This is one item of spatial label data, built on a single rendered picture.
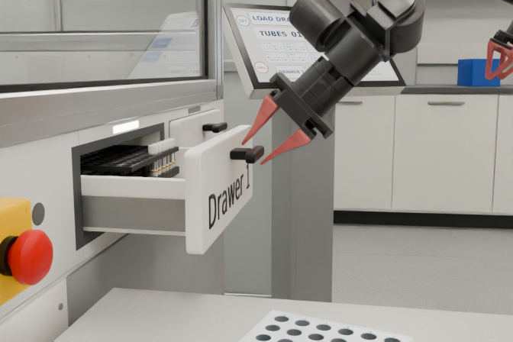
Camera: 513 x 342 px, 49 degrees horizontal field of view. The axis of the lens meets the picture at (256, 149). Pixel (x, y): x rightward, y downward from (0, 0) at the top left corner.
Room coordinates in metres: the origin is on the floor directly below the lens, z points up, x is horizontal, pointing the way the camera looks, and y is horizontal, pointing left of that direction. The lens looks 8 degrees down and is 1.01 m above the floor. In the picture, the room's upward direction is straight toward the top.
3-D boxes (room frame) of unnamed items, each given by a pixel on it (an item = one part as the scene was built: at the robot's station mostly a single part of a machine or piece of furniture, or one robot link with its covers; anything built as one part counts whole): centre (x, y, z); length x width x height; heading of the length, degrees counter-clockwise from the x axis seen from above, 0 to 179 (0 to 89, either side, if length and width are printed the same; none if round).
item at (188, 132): (1.04, 0.11, 0.87); 0.29 x 0.02 x 0.11; 170
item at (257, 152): (0.71, 0.01, 0.91); 0.07 x 0.04 x 0.01; 170
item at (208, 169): (0.71, 0.04, 0.87); 0.29 x 0.02 x 0.11; 170
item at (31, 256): (0.40, 0.17, 0.88); 0.04 x 0.03 x 0.04; 170
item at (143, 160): (0.73, 0.14, 0.90); 0.18 x 0.02 x 0.01; 170
